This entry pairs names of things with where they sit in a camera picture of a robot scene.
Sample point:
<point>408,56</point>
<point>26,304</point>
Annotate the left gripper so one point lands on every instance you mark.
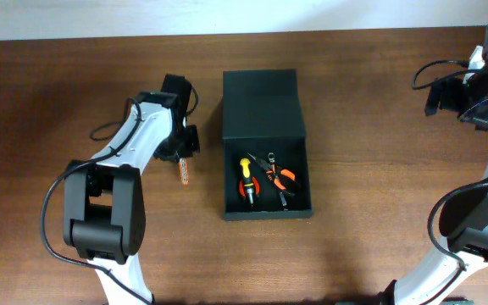
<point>194,146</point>

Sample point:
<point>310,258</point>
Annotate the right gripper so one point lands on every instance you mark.
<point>481,120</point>

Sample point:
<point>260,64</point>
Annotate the orange socket bit rail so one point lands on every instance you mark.
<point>184,177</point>

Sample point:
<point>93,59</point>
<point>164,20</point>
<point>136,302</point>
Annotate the yellow black stubby screwdriver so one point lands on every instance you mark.
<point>246,175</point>

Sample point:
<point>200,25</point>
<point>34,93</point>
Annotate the small red cutting pliers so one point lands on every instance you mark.
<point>245,189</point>

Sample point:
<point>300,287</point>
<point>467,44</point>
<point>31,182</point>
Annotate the silver ratchet wrench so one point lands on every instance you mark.
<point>276,180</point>

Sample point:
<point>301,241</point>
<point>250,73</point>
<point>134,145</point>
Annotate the orange black long-nose pliers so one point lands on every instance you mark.
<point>290,184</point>

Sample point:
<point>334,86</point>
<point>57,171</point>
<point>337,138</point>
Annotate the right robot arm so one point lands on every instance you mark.
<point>457,225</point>

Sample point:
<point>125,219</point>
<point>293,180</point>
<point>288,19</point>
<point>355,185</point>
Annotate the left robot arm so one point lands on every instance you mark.
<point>104,209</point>

